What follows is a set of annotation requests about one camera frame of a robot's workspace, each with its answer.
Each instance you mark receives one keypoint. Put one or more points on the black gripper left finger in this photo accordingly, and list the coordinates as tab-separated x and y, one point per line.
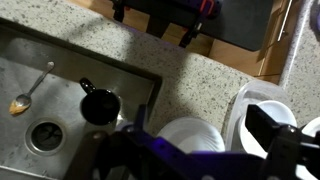
110	156

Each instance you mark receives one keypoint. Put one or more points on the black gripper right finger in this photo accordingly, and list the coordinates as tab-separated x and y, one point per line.
286	146

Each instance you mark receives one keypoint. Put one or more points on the white ribbed bowl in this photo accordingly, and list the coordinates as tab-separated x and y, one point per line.
193	133

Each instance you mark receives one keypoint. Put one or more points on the black mug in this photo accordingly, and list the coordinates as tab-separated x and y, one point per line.
100	106

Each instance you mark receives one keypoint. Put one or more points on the round sink drain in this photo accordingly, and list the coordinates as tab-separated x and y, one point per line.
46	136

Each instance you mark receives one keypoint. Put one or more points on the clear plastic container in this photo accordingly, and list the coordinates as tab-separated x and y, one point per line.
246	91

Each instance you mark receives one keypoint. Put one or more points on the stainless steel sink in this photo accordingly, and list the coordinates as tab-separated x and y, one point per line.
50	83

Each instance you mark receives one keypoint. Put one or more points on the metal spoon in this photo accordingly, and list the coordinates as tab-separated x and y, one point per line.
23	100

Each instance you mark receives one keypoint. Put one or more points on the wooden lower cabinet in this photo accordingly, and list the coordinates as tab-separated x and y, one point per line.
233	56

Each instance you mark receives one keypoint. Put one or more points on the black robot cart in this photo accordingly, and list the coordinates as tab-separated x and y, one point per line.
233	23

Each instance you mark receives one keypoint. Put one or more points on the red black clamp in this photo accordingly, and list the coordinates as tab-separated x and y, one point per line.
118	11
193	30

